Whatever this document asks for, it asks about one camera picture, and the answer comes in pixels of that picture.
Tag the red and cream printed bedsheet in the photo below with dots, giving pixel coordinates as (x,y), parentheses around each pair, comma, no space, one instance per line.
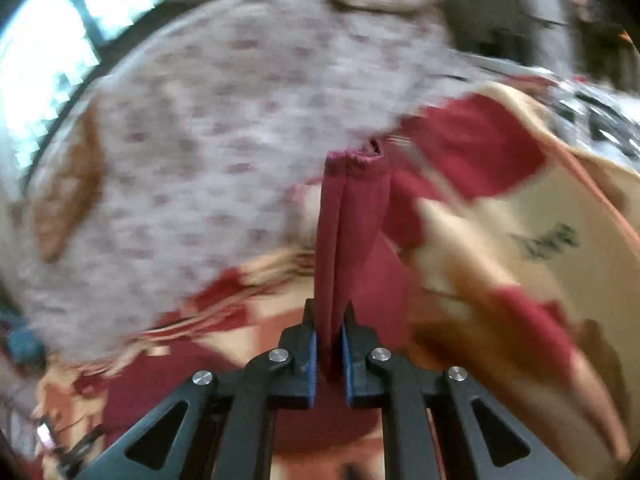
(500,200)

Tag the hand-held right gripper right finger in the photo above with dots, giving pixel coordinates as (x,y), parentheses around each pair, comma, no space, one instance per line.
(347,367)

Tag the brown trimmed cushion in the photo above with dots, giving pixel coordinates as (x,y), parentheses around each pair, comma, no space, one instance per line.
(70,185)

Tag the blue plastic bag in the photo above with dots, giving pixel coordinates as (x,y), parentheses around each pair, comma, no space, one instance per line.
(22,345)

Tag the window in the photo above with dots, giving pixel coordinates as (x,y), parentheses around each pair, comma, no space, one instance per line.
(45,60)

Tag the floral quilt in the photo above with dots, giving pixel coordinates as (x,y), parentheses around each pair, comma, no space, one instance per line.
(225,110)

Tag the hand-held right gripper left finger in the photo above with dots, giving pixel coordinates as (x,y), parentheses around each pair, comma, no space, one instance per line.
(311,365)

